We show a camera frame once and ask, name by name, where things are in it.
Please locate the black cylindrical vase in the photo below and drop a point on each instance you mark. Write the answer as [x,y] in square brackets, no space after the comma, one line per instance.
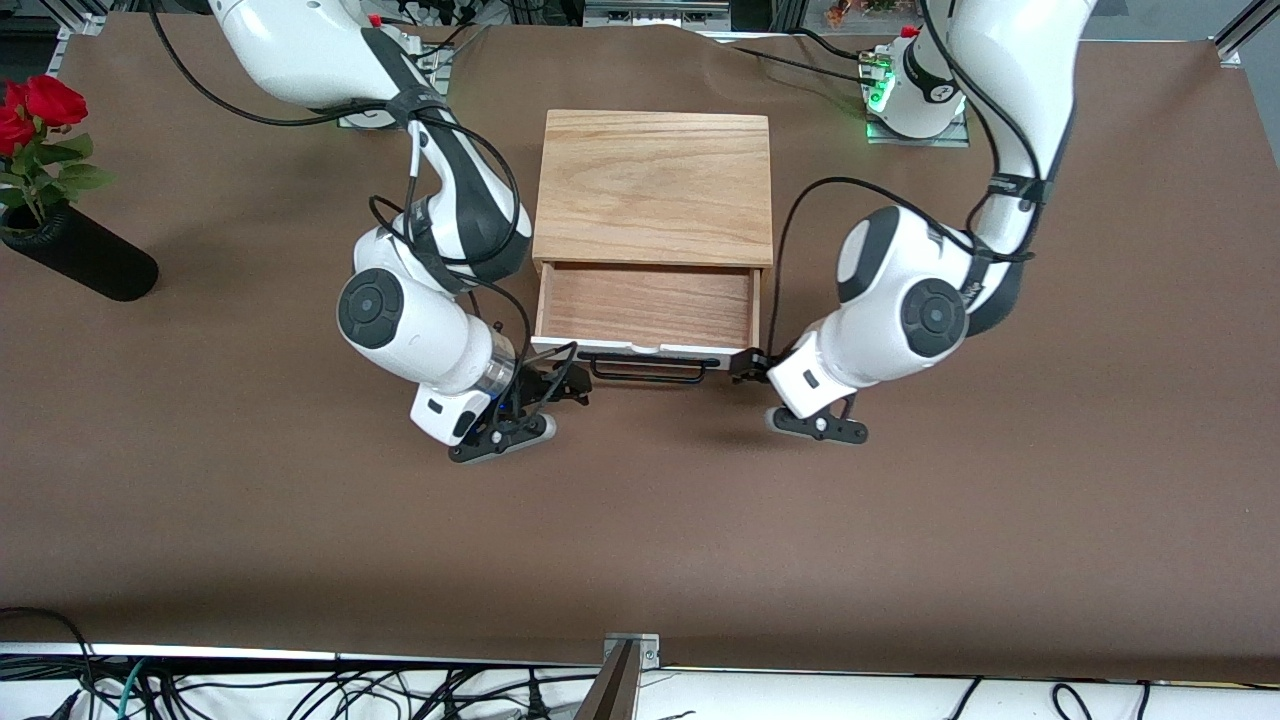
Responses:
[90,262]

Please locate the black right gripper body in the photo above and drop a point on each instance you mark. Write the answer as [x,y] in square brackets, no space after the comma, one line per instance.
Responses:
[541,385]

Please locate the light wooden cabinet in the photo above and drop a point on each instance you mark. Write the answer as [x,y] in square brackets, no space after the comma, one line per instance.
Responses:
[650,190]

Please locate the brown table cover sheet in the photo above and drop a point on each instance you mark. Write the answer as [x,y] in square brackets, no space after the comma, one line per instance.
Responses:
[640,520]

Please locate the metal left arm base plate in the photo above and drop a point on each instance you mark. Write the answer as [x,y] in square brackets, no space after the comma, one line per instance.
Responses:
[915,141]

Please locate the metal table edge bracket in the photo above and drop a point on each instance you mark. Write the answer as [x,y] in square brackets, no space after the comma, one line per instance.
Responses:
[645,650]

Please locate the grey metal box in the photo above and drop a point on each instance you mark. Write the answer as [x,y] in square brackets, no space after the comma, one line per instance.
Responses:
[655,12]

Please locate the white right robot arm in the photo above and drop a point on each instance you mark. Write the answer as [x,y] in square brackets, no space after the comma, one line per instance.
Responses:
[420,320]

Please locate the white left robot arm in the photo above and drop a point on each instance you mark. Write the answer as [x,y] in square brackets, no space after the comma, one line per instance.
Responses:
[900,300]

